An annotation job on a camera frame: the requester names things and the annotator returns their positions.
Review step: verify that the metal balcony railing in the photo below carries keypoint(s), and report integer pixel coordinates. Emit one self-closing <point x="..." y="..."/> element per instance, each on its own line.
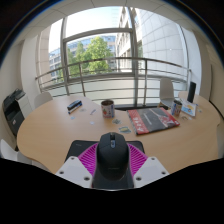
<point x="110" y="60"/>

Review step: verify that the white chair with wooden legs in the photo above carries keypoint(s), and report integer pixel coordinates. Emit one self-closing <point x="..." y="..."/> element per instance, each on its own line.
<point x="10" y="153"/>

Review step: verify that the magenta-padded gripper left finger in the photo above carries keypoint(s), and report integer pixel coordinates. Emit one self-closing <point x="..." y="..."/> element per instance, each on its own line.
<point x="76" y="170"/>

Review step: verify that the black and white printer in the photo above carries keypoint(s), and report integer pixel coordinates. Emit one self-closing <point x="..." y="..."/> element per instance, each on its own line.
<point x="13" y="113"/>

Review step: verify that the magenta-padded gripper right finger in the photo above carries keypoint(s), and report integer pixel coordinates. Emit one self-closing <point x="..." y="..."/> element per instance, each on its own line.
<point x="150" y="170"/>

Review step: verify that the small blue-green card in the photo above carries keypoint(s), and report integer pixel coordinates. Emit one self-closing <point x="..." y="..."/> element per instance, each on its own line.
<point x="116" y="121"/>
<point x="125" y="129"/>

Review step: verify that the red magazine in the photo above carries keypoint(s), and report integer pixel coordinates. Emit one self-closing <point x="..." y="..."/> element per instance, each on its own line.
<point x="152" y="120"/>

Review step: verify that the black computer mouse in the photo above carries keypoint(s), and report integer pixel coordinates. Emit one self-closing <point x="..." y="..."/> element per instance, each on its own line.
<point x="112" y="160"/>

